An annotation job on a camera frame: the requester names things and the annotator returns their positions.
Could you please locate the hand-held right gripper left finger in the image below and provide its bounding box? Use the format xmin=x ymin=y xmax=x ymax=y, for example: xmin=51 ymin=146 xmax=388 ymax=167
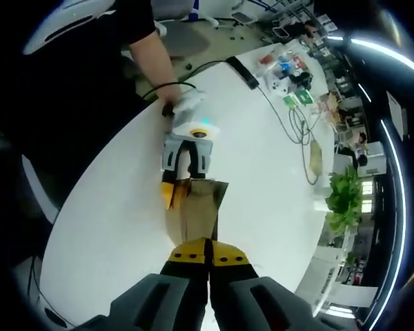
xmin=79 ymin=237 xmax=213 ymax=331

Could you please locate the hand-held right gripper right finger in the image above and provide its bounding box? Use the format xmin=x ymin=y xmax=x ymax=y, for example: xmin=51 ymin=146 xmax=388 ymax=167
xmin=210 ymin=241 xmax=327 ymax=331

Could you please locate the yellow paper bag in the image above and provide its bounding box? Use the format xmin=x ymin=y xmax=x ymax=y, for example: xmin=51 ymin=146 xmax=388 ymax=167
xmin=165 ymin=177 xmax=230 ymax=248

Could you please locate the person's left hand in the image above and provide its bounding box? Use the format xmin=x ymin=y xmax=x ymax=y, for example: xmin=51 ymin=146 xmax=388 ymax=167
xmin=172 ymin=88 xmax=207 ymax=121

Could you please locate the white table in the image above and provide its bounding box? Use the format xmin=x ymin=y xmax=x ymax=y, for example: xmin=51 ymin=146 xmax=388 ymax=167
xmin=39 ymin=43 xmax=335 ymax=328

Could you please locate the black power strip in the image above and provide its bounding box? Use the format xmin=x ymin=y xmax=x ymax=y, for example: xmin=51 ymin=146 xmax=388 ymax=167
xmin=226 ymin=56 xmax=259 ymax=90

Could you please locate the grey office chair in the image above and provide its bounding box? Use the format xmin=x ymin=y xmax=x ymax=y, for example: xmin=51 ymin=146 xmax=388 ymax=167
xmin=155 ymin=19 xmax=211 ymax=57

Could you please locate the white game controller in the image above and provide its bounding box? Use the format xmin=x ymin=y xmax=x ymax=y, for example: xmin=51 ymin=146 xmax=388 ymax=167
xmin=267 ymin=77 xmax=291 ymax=97

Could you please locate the person in black shirt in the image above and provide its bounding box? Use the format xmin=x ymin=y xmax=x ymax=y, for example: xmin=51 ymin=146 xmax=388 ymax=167
xmin=0 ymin=0 xmax=159 ymax=221

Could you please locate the black headset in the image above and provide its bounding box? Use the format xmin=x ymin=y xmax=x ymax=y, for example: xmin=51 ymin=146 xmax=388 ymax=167
xmin=289 ymin=70 xmax=314 ymax=87

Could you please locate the brown flat block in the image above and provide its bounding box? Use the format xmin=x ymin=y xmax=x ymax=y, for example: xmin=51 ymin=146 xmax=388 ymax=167
xmin=309 ymin=139 xmax=324 ymax=177

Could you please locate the potted green plant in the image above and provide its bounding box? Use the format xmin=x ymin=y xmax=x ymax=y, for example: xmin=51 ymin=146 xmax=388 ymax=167
xmin=313 ymin=165 xmax=364 ymax=239

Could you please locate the white chest device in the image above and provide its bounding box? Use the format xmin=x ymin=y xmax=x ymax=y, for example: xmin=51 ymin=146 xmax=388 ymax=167
xmin=22 ymin=0 xmax=117 ymax=56

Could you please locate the curved ceiling light strip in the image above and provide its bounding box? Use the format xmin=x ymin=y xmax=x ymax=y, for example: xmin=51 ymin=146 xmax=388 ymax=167
xmin=350 ymin=37 xmax=414 ymax=79
xmin=381 ymin=120 xmax=414 ymax=277

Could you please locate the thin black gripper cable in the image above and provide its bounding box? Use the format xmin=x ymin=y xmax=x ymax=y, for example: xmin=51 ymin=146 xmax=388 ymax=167
xmin=143 ymin=60 xmax=230 ymax=101

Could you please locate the grey cable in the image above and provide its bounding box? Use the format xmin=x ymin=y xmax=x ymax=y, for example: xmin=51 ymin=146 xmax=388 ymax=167
xmin=257 ymin=86 xmax=322 ymax=185

